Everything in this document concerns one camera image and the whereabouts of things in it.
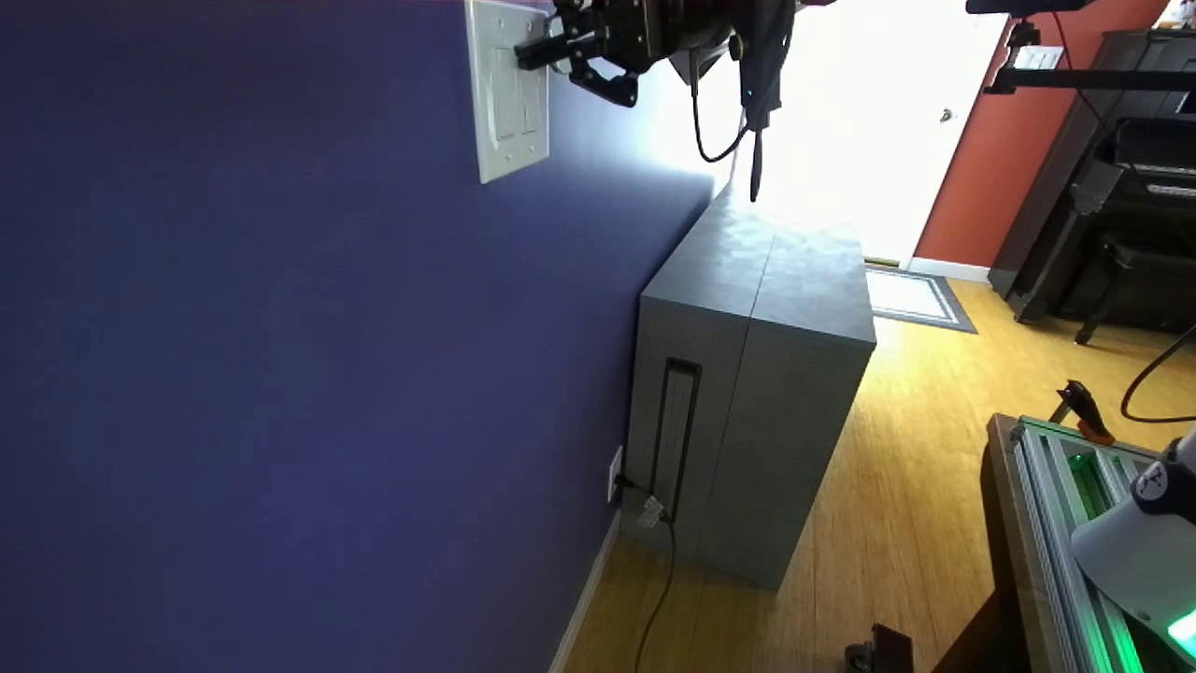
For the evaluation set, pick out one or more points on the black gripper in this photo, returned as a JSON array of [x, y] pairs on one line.
[[624, 31]]

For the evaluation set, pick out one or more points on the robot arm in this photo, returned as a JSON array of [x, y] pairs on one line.
[[715, 25]]

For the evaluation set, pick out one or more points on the white door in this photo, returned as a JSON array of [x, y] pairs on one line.
[[863, 126]]

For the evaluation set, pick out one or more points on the gray cabinet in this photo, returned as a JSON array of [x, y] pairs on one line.
[[771, 374]]

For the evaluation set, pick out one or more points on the gray door mat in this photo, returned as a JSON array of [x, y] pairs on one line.
[[919, 299]]

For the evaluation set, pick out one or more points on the black power plug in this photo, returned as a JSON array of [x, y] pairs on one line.
[[634, 479]]

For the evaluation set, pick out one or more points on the white baseboard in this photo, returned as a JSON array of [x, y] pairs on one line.
[[584, 601]]

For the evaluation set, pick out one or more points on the black piano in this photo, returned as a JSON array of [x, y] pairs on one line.
[[1109, 200]]

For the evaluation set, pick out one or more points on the orange black clamp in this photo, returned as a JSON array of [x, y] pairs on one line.
[[1083, 414]]

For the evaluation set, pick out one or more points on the small black floor object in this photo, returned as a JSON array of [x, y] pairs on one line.
[[883, 652]]

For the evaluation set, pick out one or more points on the green-lit equipment case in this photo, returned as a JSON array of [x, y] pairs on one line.
[[1048, 547]]

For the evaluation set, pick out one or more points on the white rocker light switch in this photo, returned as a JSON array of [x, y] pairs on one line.
[[534, 105], [501, 105]]

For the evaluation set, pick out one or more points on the white light switch plate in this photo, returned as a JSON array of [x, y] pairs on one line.
[[509, 112]]

